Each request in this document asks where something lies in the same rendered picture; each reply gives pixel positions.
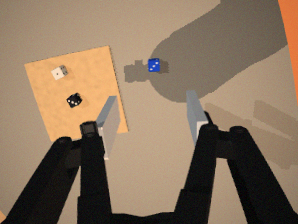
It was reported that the black die with white pips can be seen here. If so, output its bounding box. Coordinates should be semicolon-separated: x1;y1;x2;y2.
66;93;82;108

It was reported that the blue die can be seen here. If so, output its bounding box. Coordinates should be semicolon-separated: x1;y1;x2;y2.
148;58;160;72

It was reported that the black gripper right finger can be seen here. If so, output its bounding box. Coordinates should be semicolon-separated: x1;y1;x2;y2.
170;90;298;224

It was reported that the orange flat mat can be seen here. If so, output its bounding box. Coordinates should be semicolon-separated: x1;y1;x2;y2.
24;45;128;141

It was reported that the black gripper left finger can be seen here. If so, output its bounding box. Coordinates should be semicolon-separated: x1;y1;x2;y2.
0;95;121;224

